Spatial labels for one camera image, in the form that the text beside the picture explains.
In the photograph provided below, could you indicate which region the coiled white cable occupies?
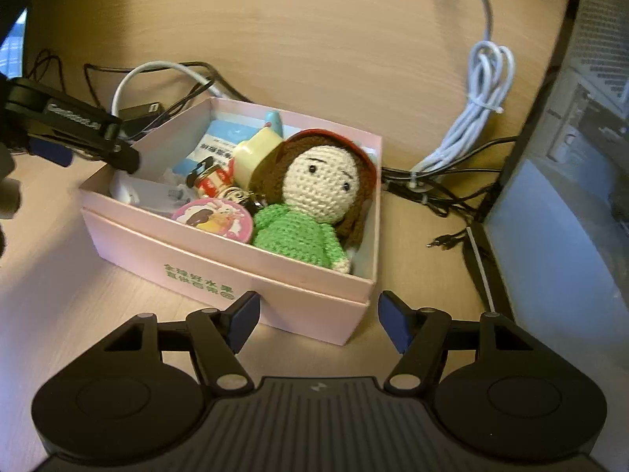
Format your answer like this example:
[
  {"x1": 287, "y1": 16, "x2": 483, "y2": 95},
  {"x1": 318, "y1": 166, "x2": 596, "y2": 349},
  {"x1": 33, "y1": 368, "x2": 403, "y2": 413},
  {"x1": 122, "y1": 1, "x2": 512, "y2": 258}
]
[{"x1": 410, "y1": 0, "x2": 517, "y2": 178}]

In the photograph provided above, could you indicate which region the gloved left hand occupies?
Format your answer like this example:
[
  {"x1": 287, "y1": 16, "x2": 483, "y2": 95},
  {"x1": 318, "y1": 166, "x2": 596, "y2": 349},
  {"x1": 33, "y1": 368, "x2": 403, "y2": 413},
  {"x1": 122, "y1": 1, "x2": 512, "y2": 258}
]
[{"x1": 0, "y1": 144, "x2": 21, "y2": 221}]

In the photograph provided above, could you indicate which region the grey cable loop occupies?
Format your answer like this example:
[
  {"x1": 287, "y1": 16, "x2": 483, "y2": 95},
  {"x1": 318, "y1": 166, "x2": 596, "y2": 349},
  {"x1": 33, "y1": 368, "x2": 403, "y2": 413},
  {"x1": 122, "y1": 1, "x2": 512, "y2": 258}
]
[{"x1": 110, "y1": 59, "x2": 227, "y2": 120}]

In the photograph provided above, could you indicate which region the red small figurine keychain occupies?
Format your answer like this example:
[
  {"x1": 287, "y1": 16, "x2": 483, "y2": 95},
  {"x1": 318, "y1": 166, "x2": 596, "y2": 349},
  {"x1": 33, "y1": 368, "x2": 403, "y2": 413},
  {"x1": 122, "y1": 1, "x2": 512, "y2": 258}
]
[{"x1": 186, "y1": 156, "x2": 262, "y2": 212}]

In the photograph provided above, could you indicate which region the blue white wet wipes pack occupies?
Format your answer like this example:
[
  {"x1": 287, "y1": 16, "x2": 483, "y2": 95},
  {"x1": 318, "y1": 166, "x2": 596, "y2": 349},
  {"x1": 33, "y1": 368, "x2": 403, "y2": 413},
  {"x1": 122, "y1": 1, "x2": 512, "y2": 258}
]
[{"x1": 172, "y1": 118, "x2": 283, "y2": 176}]

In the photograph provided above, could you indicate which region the pink cardboard box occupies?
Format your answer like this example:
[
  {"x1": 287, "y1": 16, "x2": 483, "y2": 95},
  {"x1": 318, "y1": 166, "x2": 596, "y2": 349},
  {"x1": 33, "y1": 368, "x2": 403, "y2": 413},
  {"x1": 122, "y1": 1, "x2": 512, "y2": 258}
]
[{"x1": 79, "y1": 97, "x2": 383, "y2": 345}]

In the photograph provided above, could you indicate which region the black power adapter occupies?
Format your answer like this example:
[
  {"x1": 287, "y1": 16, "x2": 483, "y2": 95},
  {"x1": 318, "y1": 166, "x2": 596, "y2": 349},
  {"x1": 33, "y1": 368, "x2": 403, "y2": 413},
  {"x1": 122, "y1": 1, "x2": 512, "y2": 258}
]
[{"x1": 118, "y1": 102, "x2": 164, "y2": 129}]

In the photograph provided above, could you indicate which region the pale yellow small toy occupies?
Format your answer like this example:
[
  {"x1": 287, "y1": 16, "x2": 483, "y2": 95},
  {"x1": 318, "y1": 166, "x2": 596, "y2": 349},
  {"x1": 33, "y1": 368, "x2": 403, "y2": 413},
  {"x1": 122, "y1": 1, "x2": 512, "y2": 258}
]
[{"x1": 230, "y1": 111, "x2": 283, "y2": 191}]

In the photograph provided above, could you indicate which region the crochet doll with red hat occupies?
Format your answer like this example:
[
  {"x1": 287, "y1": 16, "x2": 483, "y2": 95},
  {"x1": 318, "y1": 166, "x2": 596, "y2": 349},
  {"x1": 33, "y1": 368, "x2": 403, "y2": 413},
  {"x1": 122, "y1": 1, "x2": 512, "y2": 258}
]
[{"x1": 252, "y1": 129, "x2": 377, "y2": 274}]

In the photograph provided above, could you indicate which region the black cables bundle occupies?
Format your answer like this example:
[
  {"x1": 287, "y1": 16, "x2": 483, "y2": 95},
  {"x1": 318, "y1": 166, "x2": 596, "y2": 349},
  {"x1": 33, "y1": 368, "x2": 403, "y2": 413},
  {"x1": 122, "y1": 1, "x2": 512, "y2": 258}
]
[{"x1": 29, "y1": 48, "x2": 517, "y2": 252}]

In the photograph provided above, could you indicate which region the pink yellow cupcake toy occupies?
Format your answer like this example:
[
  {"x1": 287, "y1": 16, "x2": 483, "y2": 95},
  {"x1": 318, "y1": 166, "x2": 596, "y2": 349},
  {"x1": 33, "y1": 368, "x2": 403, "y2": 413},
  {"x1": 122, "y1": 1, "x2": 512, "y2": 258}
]
[{"x1": 172, "y1": 198, "x2": 254, "y2": 243}]

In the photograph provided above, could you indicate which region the computer monitor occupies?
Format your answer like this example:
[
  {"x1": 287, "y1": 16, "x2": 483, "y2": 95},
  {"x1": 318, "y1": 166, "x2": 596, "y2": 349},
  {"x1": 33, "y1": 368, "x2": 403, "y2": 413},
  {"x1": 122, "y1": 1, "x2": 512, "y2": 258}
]
[{"x1": 0, "y1": 0, "x2": 31, "y2": 78}]

